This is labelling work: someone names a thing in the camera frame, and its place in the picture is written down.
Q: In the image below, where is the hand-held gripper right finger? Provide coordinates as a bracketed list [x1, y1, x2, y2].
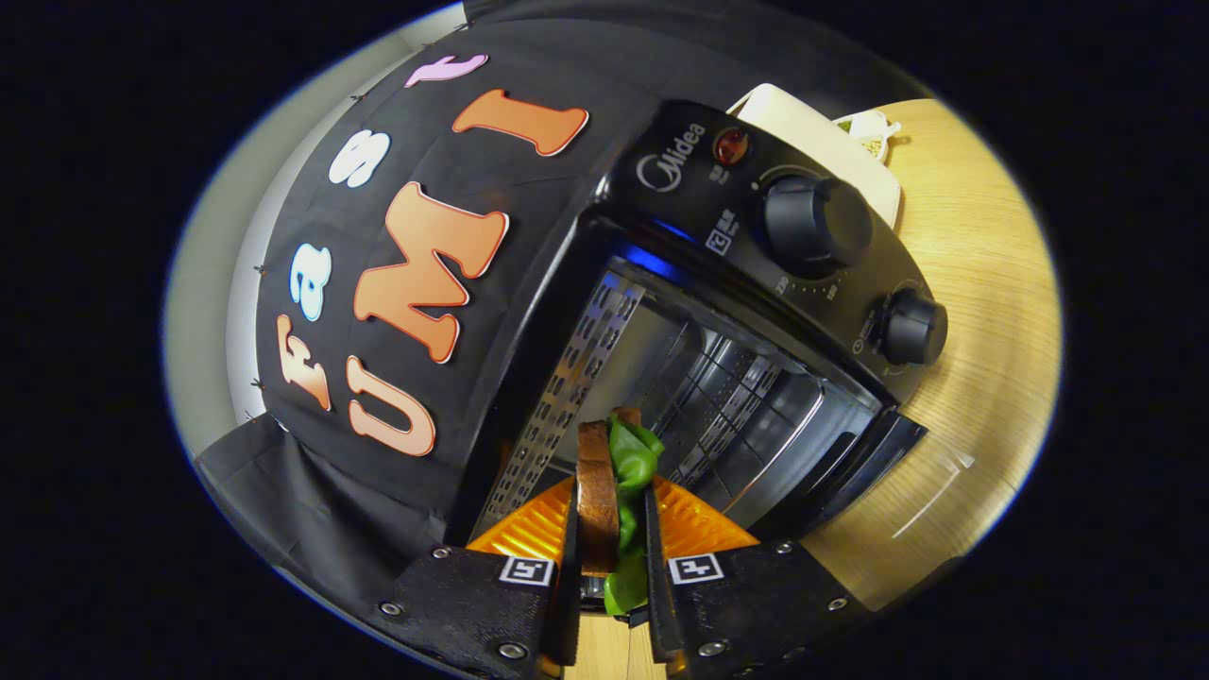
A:
[645, 475, 875, 680]

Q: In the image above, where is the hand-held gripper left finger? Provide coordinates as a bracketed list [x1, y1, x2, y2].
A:
[378, 477, 582, 680]

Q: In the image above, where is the bread and lettuce sandwich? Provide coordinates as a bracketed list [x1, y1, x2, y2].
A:
[576, 406, 667, 617]

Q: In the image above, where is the black toaster oven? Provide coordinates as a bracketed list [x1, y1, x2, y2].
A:
[444, 99, 979, 615]

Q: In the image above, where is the white boxy appliance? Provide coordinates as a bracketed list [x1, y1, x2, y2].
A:
[727, 83, 903, 228]

